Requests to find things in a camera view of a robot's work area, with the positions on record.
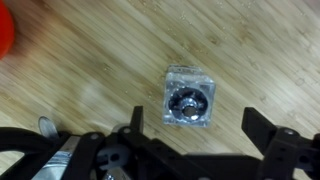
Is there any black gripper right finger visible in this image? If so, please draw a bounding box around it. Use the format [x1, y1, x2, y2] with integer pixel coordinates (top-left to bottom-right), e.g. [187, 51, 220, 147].
[241, 106, 303, 180]

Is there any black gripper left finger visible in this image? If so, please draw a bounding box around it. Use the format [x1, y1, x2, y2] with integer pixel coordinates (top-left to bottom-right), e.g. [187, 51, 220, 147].
[119, 105, 161, 158]

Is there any small glass grinder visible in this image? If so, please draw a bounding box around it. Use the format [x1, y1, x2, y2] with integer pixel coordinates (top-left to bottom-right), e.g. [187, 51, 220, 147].
[161, 64, 217, 129]

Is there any orange plastic bowl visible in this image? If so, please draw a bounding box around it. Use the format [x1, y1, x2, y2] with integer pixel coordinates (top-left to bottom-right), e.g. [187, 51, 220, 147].
[0, 0, 16, 62]

